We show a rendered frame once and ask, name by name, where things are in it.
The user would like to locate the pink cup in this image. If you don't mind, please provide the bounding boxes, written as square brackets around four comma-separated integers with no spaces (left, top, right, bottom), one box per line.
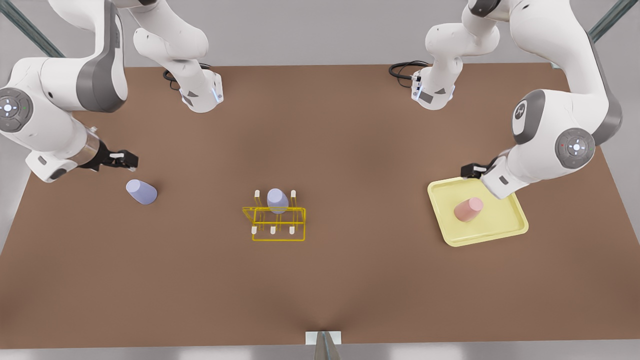
[454,197,484,222]

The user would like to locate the black cable loop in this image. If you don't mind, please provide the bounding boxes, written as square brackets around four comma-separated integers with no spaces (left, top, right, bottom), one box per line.
[388,60,432,89]
[162,62,213,91]

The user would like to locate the yellow wire cup rack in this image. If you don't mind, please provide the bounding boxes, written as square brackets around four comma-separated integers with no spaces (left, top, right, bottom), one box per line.
[242,189,307,242]

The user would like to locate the silver frame post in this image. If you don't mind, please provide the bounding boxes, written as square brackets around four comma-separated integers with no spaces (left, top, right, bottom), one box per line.
[588,0,640,43]
[0,0,66,59]
[305,330,342,360]

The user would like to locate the pale yellow tray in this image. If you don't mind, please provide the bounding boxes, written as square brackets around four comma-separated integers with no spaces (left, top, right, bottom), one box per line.
[427,176,530,248]

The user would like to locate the lavender cup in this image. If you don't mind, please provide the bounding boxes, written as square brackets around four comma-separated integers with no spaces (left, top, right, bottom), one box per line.
[125,179,158,206]
[266,188,290,215]

